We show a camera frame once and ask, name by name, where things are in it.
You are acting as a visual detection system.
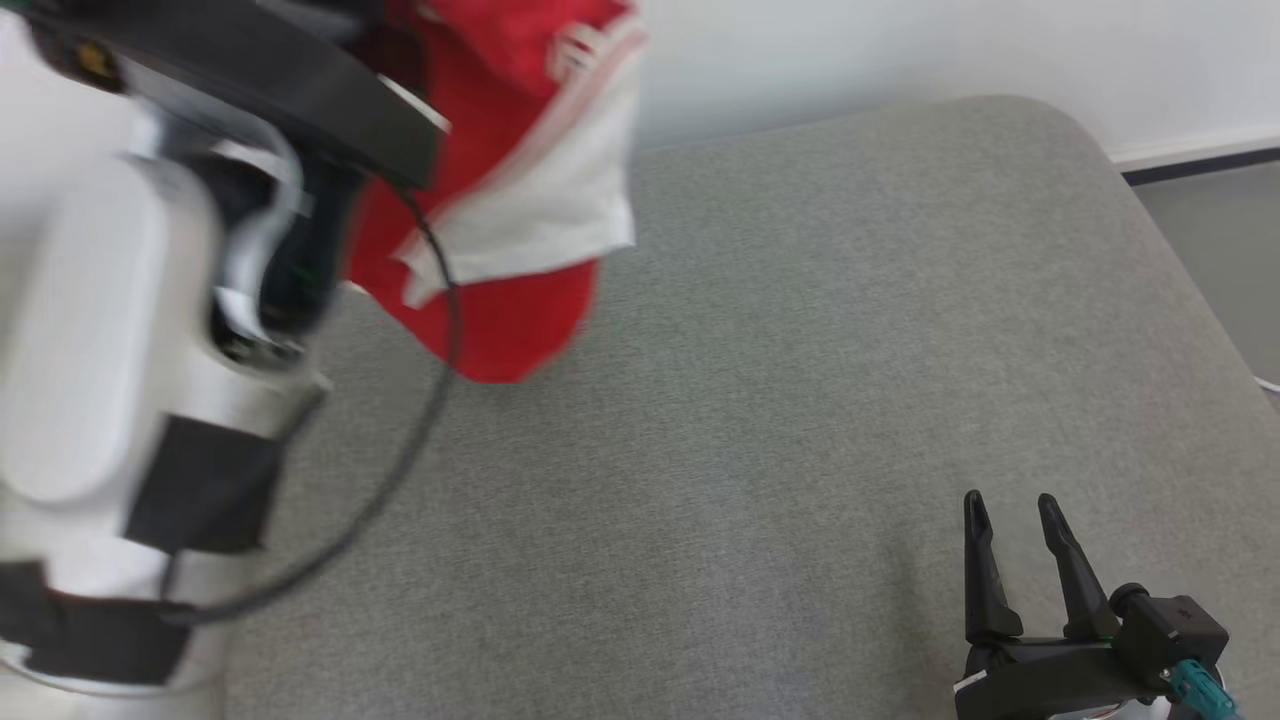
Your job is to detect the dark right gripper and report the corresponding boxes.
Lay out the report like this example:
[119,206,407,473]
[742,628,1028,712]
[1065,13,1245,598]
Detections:
[953,490,1171,720]

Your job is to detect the white and dark baseboard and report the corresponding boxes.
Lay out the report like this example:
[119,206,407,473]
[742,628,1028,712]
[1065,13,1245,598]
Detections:
[1110,125,1280,188]

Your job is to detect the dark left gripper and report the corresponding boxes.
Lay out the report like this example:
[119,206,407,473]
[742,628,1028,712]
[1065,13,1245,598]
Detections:
[30,0,449,339]

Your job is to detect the red basketball jersey with lettering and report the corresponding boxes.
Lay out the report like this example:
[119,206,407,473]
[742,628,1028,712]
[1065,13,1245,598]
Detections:
[343,0,643,385]

